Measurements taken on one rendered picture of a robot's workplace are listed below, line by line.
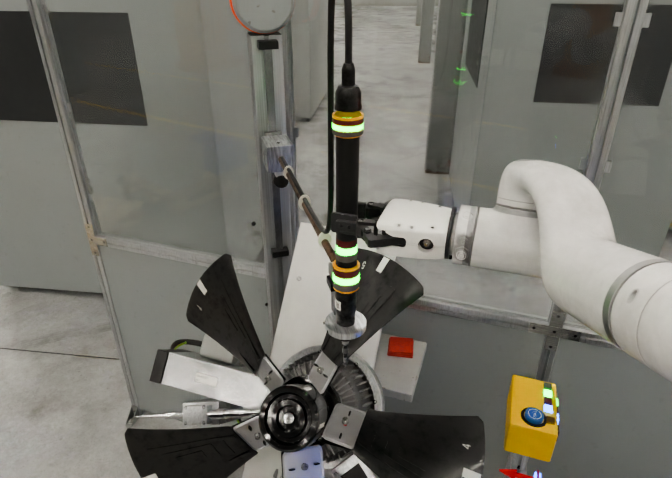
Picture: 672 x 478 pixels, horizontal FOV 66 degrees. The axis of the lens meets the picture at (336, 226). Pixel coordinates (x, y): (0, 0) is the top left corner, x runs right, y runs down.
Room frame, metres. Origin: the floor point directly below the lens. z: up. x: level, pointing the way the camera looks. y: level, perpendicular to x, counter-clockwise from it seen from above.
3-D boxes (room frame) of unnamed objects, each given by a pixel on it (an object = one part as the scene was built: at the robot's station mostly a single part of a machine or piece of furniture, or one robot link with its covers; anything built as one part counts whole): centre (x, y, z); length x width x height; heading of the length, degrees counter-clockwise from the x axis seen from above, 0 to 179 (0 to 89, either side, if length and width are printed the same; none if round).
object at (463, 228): (0.64, -0.18, 1.63); 0.09 x 0.03 x 0.08; 161
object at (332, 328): (0.70, -0.01, 1.47); 0.09 x 0.07 x 0.10; 16
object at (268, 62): (1.34, 0.17, 1.48); 0.05 x 0.03 x 0.62; 106
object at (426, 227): (0.66, -0.12, 1.63); 0.11 x 0.10 x 0.07; 71
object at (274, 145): (1.29, 0.16, 1.52); 0.10 x 0.07 x 0.09; 16
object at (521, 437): (0.85, -0.45, 1.02); 0.16 x 0.10 x 0.11; 161
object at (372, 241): (0.64, -0.08, 1.63); 0.08 x 0.06 x 0.01; 131
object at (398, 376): (1.25, -0.09, 0.85); 0.36 x 0.24 x 0.03; 71
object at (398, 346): (1.27, -0.21, 0.87); 0.08 x 0.08 x 0.02; 80
